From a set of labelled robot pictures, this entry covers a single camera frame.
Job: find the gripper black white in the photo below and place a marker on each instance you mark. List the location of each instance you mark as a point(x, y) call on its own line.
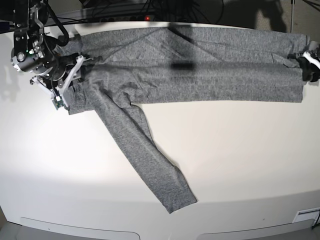
point(39, 62)

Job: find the robot arm black silver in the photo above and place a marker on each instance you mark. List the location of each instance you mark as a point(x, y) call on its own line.
point(38, 33)

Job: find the thin metal stand pole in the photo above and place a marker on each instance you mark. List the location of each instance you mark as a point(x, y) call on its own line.
point(292, 3)

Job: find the grey long-sleeve T-shirt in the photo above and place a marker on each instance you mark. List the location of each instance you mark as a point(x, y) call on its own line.
point(178, 64)

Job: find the black power strip red light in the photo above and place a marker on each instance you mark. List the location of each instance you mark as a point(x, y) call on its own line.
point(125, 18)

